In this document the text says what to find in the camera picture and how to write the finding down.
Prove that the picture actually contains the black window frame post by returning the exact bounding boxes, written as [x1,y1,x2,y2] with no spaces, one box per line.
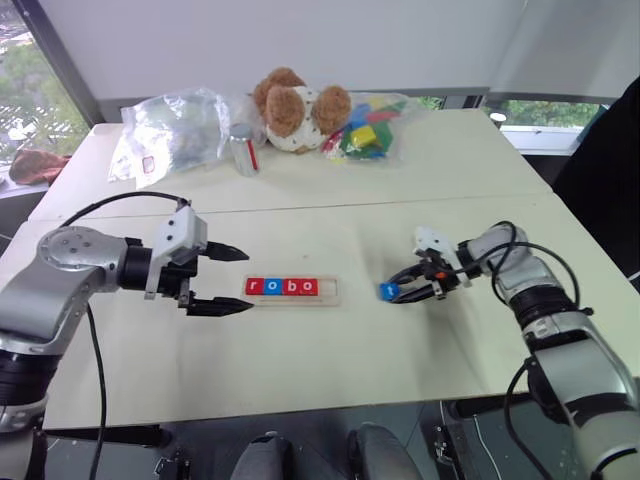
[9,0,101,127]

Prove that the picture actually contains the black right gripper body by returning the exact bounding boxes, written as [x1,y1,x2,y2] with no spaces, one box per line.
[414,252,460,300]

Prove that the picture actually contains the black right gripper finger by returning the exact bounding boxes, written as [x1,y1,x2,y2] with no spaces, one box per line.
[394,281,442,305]
[387,264,427,288]

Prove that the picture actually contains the silver can with red label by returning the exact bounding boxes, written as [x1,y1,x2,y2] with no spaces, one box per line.
[228,122,262,178]

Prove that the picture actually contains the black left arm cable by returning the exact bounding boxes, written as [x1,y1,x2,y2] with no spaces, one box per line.
[58,191,194,480]

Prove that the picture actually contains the plastic bag of colourful blocks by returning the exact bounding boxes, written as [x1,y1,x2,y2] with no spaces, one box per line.
[319,91,426,169]

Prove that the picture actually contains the brown and white plush toy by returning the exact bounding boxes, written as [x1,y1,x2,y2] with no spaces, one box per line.
[252,67,352,155]

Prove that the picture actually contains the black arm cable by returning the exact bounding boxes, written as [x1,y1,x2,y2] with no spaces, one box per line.
[58,191,194,480]
[490,219,596,480]

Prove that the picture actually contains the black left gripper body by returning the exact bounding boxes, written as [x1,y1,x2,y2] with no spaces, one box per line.
[159,244,210,308]

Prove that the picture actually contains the clear plastic bag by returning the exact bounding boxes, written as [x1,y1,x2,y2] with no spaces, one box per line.
[107,87,262,189]

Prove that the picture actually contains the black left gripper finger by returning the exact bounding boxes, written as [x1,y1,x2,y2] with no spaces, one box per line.
[185,296,255,318]
[205,241,250,262]

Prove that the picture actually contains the wooden letter tray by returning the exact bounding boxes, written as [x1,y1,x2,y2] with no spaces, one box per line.
[243,274,344,309]

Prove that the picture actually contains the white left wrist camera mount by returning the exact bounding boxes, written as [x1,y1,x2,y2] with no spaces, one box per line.
[144,205,209,301]

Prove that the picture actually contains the dark rounded shape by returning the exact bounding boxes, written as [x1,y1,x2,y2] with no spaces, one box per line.
[348,422,422,480]
[232,432,302,480]

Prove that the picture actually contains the black table clamp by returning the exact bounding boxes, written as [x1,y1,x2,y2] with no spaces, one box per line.
[432,424,469,480]
[153,443,192,480]

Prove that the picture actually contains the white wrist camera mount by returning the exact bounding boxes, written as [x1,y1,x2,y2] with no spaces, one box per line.
[144,205,209,301]
[412,225,474,289]

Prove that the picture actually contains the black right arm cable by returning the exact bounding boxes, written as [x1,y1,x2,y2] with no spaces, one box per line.
[490,219,596,480]

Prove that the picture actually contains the person in dark clothing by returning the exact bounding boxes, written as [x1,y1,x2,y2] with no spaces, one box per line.
[552,74,640,297]

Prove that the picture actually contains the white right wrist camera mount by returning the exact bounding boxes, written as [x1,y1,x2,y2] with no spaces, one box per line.
[412,225,474,289]

